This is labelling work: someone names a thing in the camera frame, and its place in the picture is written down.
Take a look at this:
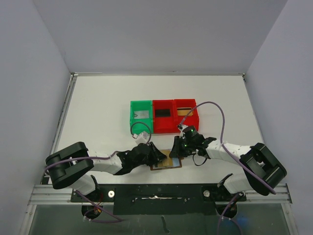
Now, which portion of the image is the brown leather card holder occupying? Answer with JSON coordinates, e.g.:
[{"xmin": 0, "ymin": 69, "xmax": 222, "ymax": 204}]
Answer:
[{"xmin": 150, "ymin": 149, "xmax": 182, "ymax": 171}]

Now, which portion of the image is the gold vip card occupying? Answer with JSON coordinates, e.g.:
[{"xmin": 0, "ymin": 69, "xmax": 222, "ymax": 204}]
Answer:
[{"xmin": 157, "ymin": 149, "xmax": 173, "ymax": 167}]

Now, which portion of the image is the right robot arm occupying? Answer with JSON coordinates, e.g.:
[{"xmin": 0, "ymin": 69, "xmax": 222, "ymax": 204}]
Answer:
[{"xmin": 169, "ymin": 125, "xmax": 287, "ymax": 200}]

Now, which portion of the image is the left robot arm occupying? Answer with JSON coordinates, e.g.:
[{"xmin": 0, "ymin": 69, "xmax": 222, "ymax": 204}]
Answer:
[{"xmin": 45, "ymin": 142, "xmax": 167, "ymax": 201}]

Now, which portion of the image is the gold card in red bin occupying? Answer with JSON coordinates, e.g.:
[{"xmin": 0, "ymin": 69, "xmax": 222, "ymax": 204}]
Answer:
[{"xmin": 177, "ymin": 107, "xmax": 193, "ymax": 117}]

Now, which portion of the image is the silver card in green bin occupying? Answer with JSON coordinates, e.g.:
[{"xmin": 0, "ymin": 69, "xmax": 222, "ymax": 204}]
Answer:
[{"xmin": 134, "ymin": 110, "xmax": 150, "ymax": 119}]

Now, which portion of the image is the black card in red bin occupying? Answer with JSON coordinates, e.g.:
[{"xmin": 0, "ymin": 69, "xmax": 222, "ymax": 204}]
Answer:
[{"xmin": 155, "ymin": 109, "xmax": 171, "ymax": 118}]

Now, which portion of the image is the green plastic bin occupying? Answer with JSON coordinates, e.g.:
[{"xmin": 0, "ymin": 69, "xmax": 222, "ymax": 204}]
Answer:
[{"xmin": 130, "ymin": 100, "xmax": 154, "ymax": 134}]

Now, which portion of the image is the right red plastic bin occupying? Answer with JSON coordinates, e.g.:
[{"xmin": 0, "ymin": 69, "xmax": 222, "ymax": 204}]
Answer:
[{"xmin": 174, "ymin": 99, "xmax": 200, "ymax": 131}]

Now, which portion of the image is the red plastic bin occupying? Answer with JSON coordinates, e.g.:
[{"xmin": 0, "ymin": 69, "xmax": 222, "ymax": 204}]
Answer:
[
  {"xmin": 174, "ymin": 99, "xmax": 200, "ymax": 131},
  {"xmin": 153, "ymin": 100, "xmax": 176, "ymax": 134}
]

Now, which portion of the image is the middle red plastic bin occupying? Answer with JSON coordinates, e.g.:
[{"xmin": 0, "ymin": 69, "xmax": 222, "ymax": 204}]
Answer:
[{"xmin": 153, "ymin": 100, "xmax": 176, "ymax": 134}]

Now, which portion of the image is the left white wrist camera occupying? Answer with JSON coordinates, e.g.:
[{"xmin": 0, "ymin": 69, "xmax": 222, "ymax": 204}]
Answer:
[{"xmin": 132, "ymin": 131, "xmax": 150, "ymax": 145}]

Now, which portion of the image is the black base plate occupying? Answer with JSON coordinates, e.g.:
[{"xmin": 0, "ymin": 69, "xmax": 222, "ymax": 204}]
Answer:
[{"xmin": 70, "ymin": 183, "xmax": 245, "ymax": 216}]

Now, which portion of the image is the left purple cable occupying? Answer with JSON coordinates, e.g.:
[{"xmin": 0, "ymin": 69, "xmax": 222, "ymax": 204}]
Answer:
[{"xmin": 44, "ymin": 121, "xmax": 152, "ymax": 223}]

